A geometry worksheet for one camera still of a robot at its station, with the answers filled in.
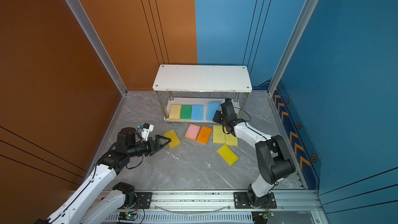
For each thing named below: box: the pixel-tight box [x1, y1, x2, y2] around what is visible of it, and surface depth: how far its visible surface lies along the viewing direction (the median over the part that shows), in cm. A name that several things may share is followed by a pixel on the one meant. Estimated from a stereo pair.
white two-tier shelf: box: [152, 64, 253, 124], surface depth 87 cm
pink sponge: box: [184, 123, 201, 142], surface depth 98 cm
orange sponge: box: [196, 125, 213, 145], surface depth 96 cm
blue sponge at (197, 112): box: [190, 104, 204, 121], surface depth 101 cm
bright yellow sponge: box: [216, 143, 239, 167], surface depth 89 cm
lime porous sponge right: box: [224, 133, 238, 147], surface depth 94 cm
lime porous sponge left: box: [212, 124, 226, 144], surface depth 96 cm
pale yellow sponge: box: [168, 104, 182, 120], surface depth 99 cm
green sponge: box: [180, 104, 193, 120], surface depth 100 cm
